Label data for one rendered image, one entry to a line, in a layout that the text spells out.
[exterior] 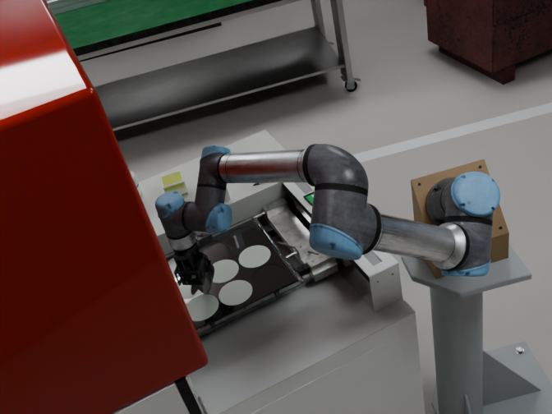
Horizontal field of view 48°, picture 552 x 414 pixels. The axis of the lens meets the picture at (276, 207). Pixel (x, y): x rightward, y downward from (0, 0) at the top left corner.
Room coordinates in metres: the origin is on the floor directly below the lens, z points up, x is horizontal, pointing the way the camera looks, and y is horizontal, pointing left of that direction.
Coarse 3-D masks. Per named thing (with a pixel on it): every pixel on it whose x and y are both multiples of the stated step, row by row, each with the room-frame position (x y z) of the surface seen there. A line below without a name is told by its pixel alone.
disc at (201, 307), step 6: (192, 300) 1.33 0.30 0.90; (198, 300) 1.33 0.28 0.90; (204, 300) 1.32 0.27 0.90; (210, 300) 1.31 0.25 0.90; (216, 300) 1.31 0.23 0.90; (186, 306) 1.31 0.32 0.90; (192, 306) 1.31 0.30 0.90; (198, 306) 1.30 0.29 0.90; (204, 306) 1.30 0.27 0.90; (210, 306) 1.29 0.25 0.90; (216, 306) 1.28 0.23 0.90; (192, 312) 1.28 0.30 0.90; (198, 312) 1.28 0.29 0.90; (204, 312) 1.27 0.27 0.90; (210, 312) 1.27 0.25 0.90; (192, 318) 1.26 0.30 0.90; (198, 318) 1.26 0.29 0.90; (204, 318) 1.25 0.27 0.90
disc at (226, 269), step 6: (216, 264) 1.46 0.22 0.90; (222, 264) 1.45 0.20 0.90; (228, 264) 1.45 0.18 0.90; (234, 264) 1.44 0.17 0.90; (216, 270) 1.43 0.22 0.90; (222, 270) 1.43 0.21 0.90; (228, 270) 1.42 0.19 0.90; (234, 270) 1.41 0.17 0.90; (216, 276) 1.41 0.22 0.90; (222, 276) 1.40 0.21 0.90; (228, 276) 1.40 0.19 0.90; (234, 276) 1.39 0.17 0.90; (216, 282) 1.38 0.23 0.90; (222, 282) 1.38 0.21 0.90
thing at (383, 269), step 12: (300, 192) 1.63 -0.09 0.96; (372, 252) 1.28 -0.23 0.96; (384, 252) 1.26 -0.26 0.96; (360, 264) 1.24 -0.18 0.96; (372, 264) 1.23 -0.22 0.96; (384, 264) 1.22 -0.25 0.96; (396, 264) 1.21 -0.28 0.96; (372, 276) 1.19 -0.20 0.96; (384, 276) 1.20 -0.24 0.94; (396, 276) 1.21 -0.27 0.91; (372, 288) 1.19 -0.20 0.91; (384, 288) 1.20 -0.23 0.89; (396, 288) 1.21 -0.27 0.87; (384, 300) 1.20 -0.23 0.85; (396, 300) 1.21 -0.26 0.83
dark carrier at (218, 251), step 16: (240, 224) 1.63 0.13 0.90; (224, 240) 1.57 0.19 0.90; (240, 240) 1.55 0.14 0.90; (256, 240) 1.53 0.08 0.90; (208, 256) 1.51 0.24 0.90; (224, 256) 1.49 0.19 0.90; (272, 256) 1.43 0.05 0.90; (240, 272) 1.40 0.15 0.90; (256, 272) 1.38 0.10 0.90; (272, 272) 1.37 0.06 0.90; (288, 272) 1.35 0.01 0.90; (256, 288) 1.31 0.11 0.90; (272, 288) 1.30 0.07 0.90; (224, 304) 1.28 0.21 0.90; (240, 304) 1.27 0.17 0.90; (192, 320) 1.25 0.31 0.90; (208, 320) 1.24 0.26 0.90
